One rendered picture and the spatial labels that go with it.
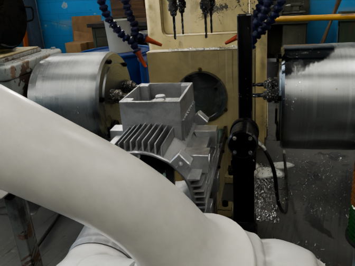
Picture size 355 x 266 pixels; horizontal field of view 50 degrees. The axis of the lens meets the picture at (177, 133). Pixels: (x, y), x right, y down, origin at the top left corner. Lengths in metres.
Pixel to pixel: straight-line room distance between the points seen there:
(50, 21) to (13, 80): 6.93
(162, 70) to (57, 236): 0.51
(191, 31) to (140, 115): 0.61
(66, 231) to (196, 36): 0.66
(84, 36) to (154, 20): 6.01
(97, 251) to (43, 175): 0.21
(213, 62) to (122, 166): 0.84
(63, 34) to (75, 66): 6.82
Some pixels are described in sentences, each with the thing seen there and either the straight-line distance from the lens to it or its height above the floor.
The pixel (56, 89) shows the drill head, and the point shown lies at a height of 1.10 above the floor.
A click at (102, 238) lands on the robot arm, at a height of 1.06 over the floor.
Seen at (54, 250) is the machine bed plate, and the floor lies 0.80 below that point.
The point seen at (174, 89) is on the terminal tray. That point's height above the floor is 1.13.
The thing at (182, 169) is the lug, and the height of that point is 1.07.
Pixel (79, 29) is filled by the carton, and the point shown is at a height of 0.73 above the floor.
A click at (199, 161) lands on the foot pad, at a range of 0.57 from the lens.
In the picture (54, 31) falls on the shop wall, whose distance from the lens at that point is 7.93.
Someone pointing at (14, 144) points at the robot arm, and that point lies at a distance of 0.23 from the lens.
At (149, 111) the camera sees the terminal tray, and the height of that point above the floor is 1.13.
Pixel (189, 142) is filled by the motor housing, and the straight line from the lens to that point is 0.63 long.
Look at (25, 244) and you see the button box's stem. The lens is 0.73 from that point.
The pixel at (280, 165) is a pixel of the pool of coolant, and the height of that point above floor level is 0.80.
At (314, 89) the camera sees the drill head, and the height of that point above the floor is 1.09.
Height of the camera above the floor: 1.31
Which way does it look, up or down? 21 degrees down
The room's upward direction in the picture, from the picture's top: 4 degrees counter-clockwise
